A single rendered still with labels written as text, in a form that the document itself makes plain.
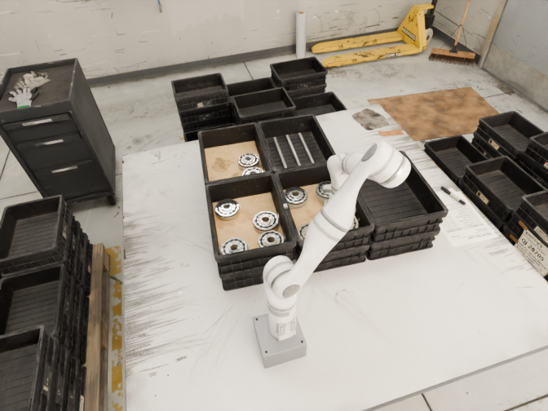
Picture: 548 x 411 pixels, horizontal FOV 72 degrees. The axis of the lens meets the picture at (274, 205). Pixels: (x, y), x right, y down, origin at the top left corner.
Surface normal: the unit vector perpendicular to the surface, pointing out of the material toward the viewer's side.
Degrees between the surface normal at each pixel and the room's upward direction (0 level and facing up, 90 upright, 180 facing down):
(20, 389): 0
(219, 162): 0
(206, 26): 90
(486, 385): 0
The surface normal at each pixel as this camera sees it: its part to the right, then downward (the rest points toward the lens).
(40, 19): 0.29, 0.69
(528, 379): -0.04, -0.69
